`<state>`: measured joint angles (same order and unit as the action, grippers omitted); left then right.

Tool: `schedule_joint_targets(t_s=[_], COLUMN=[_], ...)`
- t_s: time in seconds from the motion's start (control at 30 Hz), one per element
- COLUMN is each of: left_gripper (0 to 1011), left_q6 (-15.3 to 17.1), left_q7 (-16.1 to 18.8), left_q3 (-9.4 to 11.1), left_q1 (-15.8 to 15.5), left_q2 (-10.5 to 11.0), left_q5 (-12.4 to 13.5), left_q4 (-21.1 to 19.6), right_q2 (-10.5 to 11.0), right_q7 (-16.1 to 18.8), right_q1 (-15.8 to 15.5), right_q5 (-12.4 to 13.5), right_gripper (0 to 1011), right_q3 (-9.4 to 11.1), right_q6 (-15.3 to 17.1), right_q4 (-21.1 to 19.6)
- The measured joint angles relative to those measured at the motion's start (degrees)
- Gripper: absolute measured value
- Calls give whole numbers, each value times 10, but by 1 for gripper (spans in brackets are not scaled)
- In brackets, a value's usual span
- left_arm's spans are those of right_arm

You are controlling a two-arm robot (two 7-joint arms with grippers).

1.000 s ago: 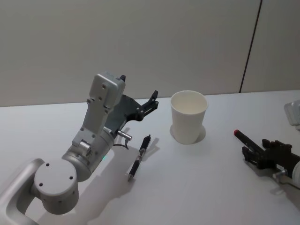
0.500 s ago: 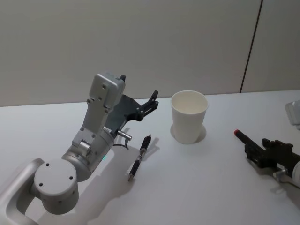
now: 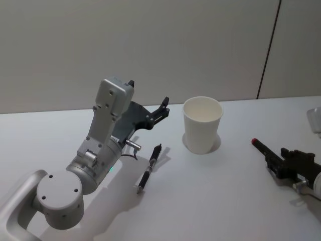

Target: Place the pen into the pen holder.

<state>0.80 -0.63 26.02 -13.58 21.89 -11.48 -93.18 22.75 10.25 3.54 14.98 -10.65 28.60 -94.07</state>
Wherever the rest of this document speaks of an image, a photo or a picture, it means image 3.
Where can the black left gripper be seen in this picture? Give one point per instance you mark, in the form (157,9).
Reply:
(130,120)

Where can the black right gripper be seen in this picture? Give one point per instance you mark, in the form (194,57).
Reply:
(301,164)

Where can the black marker with red tip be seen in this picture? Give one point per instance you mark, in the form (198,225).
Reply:
(263,148)

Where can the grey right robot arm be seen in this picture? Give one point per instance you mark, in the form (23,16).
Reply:
(314,120)

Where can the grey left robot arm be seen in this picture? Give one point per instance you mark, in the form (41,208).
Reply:
(60,193)

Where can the white paper cup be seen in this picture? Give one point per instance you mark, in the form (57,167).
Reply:
(201,125)

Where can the black pen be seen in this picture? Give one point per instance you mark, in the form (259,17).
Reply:
(149,167)

